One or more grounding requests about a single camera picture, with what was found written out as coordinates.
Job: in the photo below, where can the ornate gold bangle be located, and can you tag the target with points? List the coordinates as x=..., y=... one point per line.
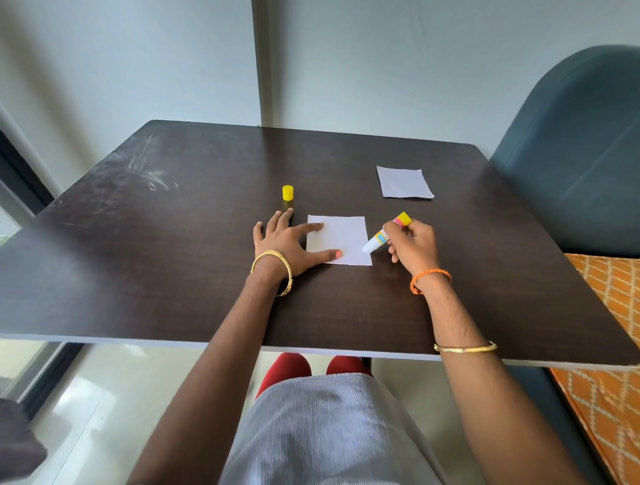
x=280, y=265

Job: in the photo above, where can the person's left little finger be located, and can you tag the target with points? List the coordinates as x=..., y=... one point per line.
x=258, y=231

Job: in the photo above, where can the orange patterned cushion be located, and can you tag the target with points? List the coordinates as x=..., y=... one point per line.
x=607, y=359

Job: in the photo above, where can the white glue stick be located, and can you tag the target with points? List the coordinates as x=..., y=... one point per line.
x=382, y=239

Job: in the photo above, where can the red trousers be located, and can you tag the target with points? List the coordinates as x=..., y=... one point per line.
x=287, y=372

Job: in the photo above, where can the person's right forearm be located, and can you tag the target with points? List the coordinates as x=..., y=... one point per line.
x=480, y=384

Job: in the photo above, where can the person's right hand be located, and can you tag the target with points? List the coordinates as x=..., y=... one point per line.
x=415, y=247

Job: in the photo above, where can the person's left forearm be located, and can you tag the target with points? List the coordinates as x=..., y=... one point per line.
x=210, y=374

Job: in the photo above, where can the dark wooden table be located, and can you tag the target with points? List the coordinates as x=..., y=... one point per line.
x=200, y=250

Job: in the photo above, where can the dark window frame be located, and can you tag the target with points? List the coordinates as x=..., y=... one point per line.
x=30, y=349

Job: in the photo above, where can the person's left middle finger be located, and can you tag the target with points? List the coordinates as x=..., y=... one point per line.
x=286, y=219

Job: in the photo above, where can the person's left thumb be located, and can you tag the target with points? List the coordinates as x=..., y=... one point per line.
x=326, y=256

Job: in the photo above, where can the thin gold bangle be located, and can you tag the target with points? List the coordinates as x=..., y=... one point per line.
x=465, y=348

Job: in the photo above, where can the grey striped garment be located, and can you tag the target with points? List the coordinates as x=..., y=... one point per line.
x=325, y=429

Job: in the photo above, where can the white square paper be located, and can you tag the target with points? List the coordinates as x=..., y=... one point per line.
x=345, y=240
x=404, y=182

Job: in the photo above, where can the teal upholstered chair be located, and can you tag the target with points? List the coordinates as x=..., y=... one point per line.
x=575, y=150

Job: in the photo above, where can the person's right fingers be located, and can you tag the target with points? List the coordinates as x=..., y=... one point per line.
x=397, y=246

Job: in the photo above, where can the person's left hand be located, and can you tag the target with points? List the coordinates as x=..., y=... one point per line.
x=282, y=250

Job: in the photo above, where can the yellow glue cap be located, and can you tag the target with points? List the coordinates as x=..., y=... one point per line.
x=287, y=193

